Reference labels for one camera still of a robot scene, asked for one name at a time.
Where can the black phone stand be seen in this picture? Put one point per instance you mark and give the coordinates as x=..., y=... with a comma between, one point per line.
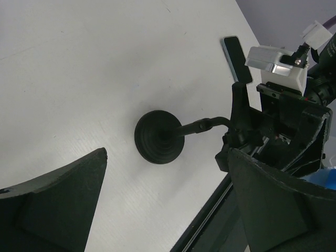
x=159, y=135

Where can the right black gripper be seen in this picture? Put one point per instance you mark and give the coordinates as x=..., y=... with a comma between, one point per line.
x=294, y=128

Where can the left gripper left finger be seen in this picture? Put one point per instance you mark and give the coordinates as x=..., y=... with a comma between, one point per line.
x=54, y=211

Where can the blue plastic bin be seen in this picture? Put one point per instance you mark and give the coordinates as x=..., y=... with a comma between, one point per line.
x=323, y=177

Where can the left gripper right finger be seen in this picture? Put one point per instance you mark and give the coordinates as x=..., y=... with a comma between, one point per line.
x=281, y=212

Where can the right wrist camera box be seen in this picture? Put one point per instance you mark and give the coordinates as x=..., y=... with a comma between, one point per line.
x=267, y=60

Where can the black clear case smartphone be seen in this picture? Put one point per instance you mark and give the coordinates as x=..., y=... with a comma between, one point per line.
x=235, y=57

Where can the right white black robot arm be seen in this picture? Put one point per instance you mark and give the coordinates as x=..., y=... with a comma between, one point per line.
x=321, y=71

